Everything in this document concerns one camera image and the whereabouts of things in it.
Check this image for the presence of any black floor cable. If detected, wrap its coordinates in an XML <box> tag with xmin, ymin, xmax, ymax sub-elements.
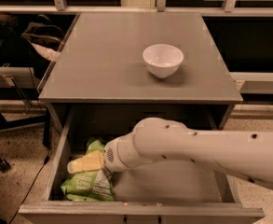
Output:
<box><xmin>8</xmin><ymin>154</ymin><xmax>51</xmax><ymax>224</ymax></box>

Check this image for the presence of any dark bag with white lining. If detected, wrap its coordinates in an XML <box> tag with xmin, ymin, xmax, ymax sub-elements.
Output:
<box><xmin>21</xmin><ymin>14</ymin><xmax>65</xmax><ymax>62</ymax></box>

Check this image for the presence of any white ceramic bowl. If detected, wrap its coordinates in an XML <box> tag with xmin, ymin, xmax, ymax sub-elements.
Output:
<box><xmin>143</xmin><ymin>44</ymin><xmax>184</xmax><ymax>78</ymax></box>

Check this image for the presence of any grey cabinet with counter top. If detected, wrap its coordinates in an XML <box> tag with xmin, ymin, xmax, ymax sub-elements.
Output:
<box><xmin>37</xmin><ymin>12</ymin><xmax>244</xmax><ymax>135</ymax></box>

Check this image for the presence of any green rice chip bag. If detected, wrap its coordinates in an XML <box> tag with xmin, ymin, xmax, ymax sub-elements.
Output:
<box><xmin>61</xmin><ymin>138</ymin><xmax>115</xmax><ymax>202</ymax></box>

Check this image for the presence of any open grey top drawer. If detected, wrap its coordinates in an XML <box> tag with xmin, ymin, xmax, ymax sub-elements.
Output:
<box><xmin>19</xmin><ymin>105</ymin><xmax>265</xmax><ymax>224</ymax></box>

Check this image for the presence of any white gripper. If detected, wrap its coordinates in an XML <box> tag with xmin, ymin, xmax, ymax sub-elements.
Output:
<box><xmin>67</xmin><ymin>133</ymin><xmax>152</xmax><ymax>174</ymax></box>

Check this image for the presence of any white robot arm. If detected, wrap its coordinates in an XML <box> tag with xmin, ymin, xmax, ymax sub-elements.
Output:
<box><xmin>67</xmin><ymin>118</ymin><xmax>273</xmax><ymax>189</ymax></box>

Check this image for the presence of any grey side desk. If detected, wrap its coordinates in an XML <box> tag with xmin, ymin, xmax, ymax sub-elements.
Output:
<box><xmin>0</xmin><ymin>67</ymin><xmax>40</xmax><ymax>89</ymax></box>

